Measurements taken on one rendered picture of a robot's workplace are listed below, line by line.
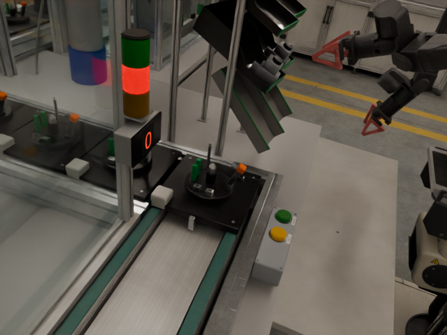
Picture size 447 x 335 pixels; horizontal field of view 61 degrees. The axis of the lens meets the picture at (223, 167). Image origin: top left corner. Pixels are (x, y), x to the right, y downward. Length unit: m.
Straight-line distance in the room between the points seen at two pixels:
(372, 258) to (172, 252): 0.56
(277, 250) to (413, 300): 1.13
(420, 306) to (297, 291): 1.04
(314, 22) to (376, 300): 4.24
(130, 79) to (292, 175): 0.79
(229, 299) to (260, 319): 0.13
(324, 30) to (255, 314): 4.34
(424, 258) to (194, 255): 0.77
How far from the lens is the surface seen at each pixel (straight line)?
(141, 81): 0.72
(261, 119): 1.26
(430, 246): 1.40
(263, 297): 0.97
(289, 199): 1.24
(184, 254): 0.94
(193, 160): 1.14
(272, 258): 0.91
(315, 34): 5.04
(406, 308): 1.92
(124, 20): 0.70
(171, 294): 0.87
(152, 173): 1.08
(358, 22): 4.95
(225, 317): 0.80
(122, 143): 0.74
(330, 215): 1.24
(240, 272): 0.88
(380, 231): 1.26
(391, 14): 0.95
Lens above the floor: 1.64
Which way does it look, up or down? 36 degrees down
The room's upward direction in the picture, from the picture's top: 9 degrees clockwise
